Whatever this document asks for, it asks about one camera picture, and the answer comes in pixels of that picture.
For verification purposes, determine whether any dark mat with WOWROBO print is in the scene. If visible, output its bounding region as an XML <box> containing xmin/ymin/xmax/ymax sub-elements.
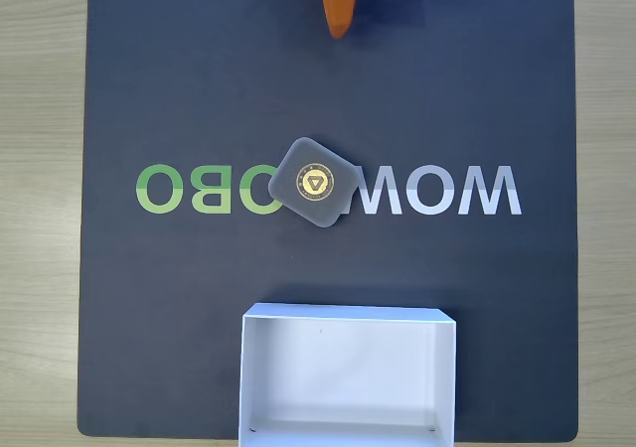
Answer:
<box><xmin>77</xmin><ymin>0</ymin><xmax>580</xmax><ymax>441</ymax></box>

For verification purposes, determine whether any grey USB case gold emblem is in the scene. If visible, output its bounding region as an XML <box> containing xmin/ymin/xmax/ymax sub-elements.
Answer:
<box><xmin>267</xmin><ymin>136</ymin><xmax>360</xmax><ymax>229</ymax></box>

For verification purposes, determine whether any white cardboard box bin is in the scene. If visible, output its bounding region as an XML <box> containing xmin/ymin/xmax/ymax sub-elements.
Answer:
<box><xmin>238</xmin><ymin>302</ymin><xmax>458</xmax><ymax>447</ymax></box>

